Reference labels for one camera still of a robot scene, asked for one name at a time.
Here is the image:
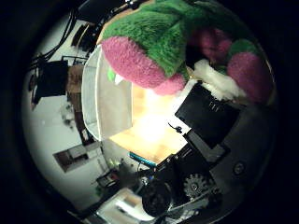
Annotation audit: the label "green and pink plush toy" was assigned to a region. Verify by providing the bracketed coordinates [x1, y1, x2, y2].
[101, 0, 276, 105]

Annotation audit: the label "teal blue bar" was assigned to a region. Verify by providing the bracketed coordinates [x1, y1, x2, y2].
[128, 151, 157, 168]

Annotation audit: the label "cluttered equipment cart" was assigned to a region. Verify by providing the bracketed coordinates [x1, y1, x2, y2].
[94, 158, 141, 195]

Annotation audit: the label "person in black shirt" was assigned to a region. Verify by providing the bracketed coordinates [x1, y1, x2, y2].
[30, 60, 86, 125]

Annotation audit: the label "wall shelf with items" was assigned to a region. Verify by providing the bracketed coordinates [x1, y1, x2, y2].
[52, 142, 105, 174]

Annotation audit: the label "black hanging cables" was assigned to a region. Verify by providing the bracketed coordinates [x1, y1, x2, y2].
[29, 7, 80, 64]

